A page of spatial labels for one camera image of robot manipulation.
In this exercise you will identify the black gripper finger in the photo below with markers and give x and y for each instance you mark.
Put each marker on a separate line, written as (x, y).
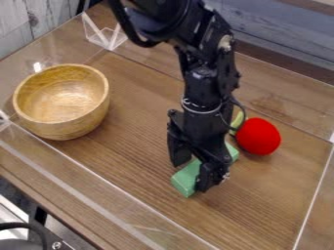
(178, 150)
(211, 175)

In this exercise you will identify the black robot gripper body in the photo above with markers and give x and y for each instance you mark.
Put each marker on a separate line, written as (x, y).
(203, 128)

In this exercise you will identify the green rectangular block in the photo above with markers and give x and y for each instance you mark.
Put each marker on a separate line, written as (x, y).
(183, 179)

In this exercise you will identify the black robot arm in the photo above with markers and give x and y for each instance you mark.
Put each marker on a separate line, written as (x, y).
(202, 38)

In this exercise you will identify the brown wooden bowl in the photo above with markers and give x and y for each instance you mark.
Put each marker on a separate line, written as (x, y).
(61, 102)

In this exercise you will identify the red plush tomato toy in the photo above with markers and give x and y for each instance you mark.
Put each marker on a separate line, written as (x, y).
(255, 134)

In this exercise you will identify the clear acrylic tray wall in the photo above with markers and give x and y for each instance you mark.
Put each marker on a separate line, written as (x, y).
(111, 219)

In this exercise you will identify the clear acrylic corner bracket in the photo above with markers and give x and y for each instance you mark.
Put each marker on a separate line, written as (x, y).
(105, 37)

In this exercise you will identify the black metal table frame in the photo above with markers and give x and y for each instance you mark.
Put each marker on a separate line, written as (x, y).
(43, 235)

